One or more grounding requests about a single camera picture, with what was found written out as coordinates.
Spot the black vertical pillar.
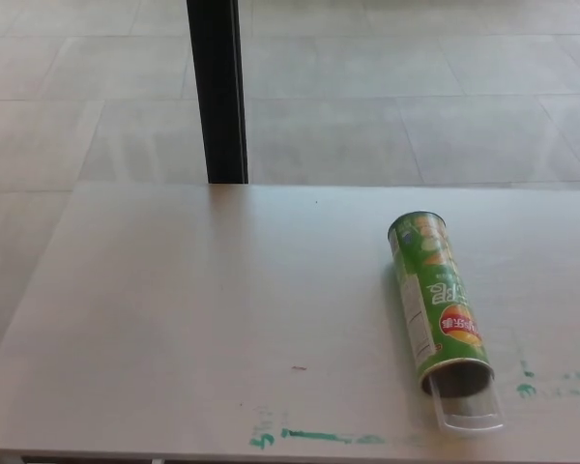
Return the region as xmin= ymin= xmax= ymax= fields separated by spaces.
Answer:
xmin=186 ymin=0 xmax=250 ymax=186

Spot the green chips can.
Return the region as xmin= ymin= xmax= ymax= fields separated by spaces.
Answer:
xmin=387 ymin=210 xmax=495 ymax=398

